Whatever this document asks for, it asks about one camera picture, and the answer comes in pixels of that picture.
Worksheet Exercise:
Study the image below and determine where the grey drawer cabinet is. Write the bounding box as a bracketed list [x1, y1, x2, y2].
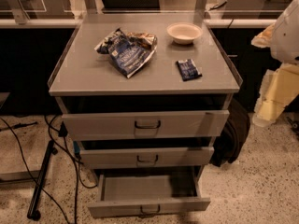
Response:
[50, 13, 240, 179]

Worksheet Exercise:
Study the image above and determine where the large blue chip bag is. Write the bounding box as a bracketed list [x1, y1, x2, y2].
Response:
[94, 28, 157, 78]

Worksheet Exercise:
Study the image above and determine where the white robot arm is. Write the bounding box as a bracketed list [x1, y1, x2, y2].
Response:
[251, 0, 299, 127]

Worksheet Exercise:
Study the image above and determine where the small blue snack packet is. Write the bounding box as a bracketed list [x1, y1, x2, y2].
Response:
[176, 59, 202, 81]

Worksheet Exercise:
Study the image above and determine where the grey top drawer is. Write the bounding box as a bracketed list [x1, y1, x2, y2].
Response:
[63, 110, 229, 141]

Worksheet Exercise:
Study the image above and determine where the black floor stand bar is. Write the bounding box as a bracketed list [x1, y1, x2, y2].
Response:
[27, 140, 54, 221]

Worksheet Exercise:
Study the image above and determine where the grey bottom drawer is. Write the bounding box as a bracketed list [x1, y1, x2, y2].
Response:
[88, 170, 210, 218]

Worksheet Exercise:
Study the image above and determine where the black cable on floor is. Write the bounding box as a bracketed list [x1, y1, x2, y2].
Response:
[0, 117, 72, 224]

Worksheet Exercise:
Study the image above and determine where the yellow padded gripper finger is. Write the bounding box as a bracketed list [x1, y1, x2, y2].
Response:
[251, 24, 299, 127]

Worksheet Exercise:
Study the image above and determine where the black cable near cabinet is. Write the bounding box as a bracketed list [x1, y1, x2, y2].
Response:
[43, 114, 99, 224]

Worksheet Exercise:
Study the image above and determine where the grey drawer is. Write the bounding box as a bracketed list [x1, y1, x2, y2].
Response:
[88, 170, 210, 218]
[80, 147, 214, 169]
[63, 110, 229, 141]

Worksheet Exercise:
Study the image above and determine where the black bag beside cabinet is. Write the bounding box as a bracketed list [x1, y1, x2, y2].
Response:
[210, 99, 250, 167]

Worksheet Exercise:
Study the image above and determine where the white bowl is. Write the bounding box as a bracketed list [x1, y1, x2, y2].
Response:
[166, 22, 203, 45]

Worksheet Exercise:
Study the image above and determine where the grey middle drawer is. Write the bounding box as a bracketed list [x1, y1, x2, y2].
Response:
[80, 147, 214, 169]

